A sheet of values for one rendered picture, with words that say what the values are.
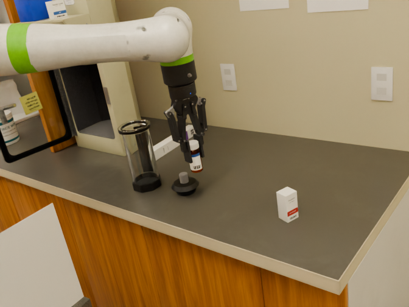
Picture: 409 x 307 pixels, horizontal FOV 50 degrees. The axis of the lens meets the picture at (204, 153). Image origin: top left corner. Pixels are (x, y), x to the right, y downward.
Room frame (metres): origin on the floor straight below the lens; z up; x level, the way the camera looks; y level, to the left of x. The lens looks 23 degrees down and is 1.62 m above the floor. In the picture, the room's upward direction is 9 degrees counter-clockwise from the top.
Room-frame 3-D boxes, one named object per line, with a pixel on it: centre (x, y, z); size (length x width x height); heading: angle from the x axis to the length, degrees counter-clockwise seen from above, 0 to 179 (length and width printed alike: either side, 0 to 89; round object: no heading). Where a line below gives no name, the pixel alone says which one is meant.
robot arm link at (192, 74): (1.19, 0.03, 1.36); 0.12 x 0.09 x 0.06; 34
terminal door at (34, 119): (1.77, 0.69, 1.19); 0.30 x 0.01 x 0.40; 130
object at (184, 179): (1.29, 0.08, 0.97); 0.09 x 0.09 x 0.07
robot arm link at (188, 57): (1.18, 0.03, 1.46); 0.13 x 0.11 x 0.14; 175
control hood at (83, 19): (1.74, 0.48, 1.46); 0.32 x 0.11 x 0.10; 48
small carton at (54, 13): (1.70, 0.44, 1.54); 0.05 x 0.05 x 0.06; 36
